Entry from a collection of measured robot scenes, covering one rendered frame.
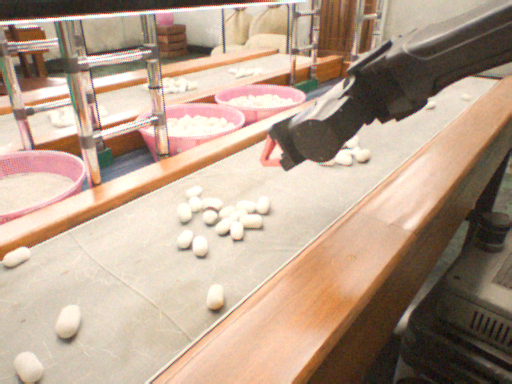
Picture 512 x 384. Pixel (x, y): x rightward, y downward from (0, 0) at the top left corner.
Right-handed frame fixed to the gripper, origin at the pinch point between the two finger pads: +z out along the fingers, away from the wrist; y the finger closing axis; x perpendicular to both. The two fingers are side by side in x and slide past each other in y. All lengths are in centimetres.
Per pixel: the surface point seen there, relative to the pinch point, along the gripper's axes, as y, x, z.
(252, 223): 8.7, 7.3, 0.7
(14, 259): 34.9, -5.0, 14.4
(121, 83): -31, -52, 68
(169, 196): 9.4, -3.5, 15.0
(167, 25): -375, -279, 379
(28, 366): 41.4, 6.6, 0.1
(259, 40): -267, -118, 176
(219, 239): 13.5, 6.8, 3.2
